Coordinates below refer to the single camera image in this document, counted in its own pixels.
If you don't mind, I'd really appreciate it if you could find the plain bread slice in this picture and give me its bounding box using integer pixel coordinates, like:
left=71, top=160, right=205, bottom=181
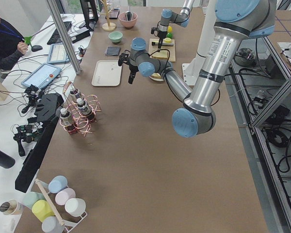
left=151, top=50, right=169, bottom=60

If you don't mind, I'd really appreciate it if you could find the aluminium frame post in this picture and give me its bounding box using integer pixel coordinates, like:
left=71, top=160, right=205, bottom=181
left=46, top=0, right=81, bottom=75

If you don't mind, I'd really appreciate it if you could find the pastel cup rack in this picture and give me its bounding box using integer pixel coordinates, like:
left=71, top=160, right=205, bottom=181
left=23, top=175, right=88, bottom=233

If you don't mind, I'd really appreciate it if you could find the seated person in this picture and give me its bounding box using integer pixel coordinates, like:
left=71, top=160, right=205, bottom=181
left=0, top=18, right=29, bottom=70

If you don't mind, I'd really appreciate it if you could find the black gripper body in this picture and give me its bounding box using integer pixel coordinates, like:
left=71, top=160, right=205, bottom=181
left=158, top=31, right=165, bottom=50
left=128, top=65, right=139, bottom=84

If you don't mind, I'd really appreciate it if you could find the cream serving tray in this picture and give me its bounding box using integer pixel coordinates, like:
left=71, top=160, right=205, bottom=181
left=91, top=60, right=122, bottom=87

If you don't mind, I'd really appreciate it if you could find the copper wire bottle rack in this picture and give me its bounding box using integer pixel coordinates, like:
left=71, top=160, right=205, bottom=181
left=59, top=81, right=101, bottom=136

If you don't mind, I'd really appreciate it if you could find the pink bowl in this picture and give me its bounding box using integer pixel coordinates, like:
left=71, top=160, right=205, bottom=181
left=118, top=12, right=138, bottom=28

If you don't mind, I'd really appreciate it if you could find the green lime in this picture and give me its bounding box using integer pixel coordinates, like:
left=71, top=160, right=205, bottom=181
left=166, top=33, right=173, bottom=39

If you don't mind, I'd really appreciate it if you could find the blue teach pendant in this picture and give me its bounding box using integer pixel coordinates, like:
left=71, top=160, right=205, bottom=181
left=21, top=63, right=62, bottom=89
left=47, top=43, right=70, bottom=65

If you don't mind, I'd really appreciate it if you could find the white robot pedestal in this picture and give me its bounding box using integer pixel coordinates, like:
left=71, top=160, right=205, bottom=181
left=182, top=0, right=217, bottom=86

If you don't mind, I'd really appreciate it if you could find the wooden mug tree stand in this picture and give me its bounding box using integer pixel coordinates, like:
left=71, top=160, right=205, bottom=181
left=100, top=0, right=116, bottom=32

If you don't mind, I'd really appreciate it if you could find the white plate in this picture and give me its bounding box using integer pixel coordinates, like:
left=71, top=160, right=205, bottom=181
left=149, top=73, right=164, bottom=82

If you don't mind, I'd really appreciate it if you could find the steel muddler black tip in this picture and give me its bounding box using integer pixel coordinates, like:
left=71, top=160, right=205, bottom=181
left=151, top=41, right=174, bottom=46

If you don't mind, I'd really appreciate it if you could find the grey folded cloth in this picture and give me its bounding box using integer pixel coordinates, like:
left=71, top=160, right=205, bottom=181
left=105, top=46, right=121, bottom=56

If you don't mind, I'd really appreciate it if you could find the mint green bowl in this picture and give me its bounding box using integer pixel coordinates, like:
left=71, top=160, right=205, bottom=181
left=108, top=31, right=123, bottom=44

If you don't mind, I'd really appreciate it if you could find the dark drink bottle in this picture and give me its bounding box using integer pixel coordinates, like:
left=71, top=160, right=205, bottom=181
left=60, top=108, right=78, bottom=134
left=77, top=98, right=95, bottom=122
left=69, top=89, right=83, bottom=103

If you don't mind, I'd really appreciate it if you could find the black keyboard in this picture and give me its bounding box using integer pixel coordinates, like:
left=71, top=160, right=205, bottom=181
left=47, top=21, right=72, bottom=45

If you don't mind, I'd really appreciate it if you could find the half lemon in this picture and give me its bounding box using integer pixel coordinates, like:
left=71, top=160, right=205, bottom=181
left=164, top=37, right=172, bottom=43

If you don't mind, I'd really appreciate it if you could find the metal ice scoop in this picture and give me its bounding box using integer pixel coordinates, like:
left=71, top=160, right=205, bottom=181
left=125, top=11, right=133, bottom=21

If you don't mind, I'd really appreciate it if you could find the black water bottle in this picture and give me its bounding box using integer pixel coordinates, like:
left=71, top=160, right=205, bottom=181
left=0, top=150, right=15, bottom=168

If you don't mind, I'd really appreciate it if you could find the bread slice with egg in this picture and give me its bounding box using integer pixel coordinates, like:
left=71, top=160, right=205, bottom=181
left=150, top=73, right=161, bottom=79

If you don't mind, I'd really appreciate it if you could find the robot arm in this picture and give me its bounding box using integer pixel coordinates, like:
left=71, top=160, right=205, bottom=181
left=125, top=0, right=276, bottom=137
left=156, top=0, right=195, bottom=50

